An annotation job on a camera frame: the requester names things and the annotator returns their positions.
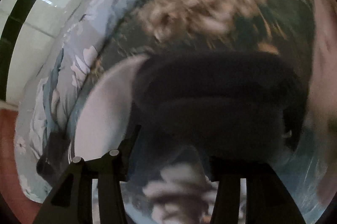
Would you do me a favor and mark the black white jacket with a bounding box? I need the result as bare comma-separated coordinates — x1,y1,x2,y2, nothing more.
37,52,306,185

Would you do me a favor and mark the brown leather headboard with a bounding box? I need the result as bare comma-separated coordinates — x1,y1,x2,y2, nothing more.
1,109,41,223

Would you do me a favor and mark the grey floral quilt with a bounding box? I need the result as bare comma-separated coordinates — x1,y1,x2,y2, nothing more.
14,0,141,203

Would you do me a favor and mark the pink white garment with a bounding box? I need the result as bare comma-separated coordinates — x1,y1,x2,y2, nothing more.
308,0,336,205

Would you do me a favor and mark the teal floral bed blanket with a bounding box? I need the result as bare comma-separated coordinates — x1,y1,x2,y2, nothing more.
66,0,333,224

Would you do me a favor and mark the white black wardrobe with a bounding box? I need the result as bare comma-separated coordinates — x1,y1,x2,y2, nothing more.
1,0,82,105

